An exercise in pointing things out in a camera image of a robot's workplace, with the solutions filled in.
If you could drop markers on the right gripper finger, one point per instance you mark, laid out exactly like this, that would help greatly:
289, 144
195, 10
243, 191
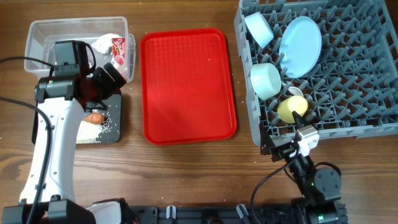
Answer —
267, 145
299, 121

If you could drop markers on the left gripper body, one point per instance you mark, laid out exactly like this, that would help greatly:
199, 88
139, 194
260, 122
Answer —
103, 85

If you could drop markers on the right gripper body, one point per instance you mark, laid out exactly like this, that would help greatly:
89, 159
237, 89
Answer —
282, 151

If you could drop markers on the yellow plastic cup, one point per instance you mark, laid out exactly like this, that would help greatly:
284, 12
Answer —
288, 106

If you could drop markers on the orange carrot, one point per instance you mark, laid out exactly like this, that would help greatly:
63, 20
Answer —
94, 118

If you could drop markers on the white tissue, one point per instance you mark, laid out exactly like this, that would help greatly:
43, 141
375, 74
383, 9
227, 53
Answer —
104, 43

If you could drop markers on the red snack wrapper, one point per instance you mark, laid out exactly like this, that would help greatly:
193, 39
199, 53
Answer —
118, 50

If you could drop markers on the mint green bowl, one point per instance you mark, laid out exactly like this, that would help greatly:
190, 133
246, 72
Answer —
265, 80

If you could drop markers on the light blue plate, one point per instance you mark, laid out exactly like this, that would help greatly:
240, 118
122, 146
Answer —
301, 45

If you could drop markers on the light blue bowl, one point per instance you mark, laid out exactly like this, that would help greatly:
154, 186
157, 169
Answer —
259, 29

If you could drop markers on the white plastic spoon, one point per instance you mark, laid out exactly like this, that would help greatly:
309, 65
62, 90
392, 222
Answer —
288, 87

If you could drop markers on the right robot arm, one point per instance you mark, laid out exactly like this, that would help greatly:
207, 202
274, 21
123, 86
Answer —
319, 184

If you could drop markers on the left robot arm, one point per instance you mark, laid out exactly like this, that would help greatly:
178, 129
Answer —
48, 195

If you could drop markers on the grey dishwasher rack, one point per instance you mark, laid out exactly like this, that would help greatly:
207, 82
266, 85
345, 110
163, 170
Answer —
352, 89

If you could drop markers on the black plastic tray bin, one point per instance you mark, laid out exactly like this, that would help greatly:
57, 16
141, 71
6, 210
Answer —
72, 125

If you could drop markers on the scattered rice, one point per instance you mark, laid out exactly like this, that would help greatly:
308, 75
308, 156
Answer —
107, 132

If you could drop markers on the clear plastic bin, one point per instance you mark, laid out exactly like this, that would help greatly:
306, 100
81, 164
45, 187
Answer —
44, 34

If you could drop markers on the red serving tray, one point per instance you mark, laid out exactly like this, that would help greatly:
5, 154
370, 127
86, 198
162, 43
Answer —
187, 92

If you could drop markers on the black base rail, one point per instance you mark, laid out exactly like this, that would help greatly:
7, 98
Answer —
277, 213

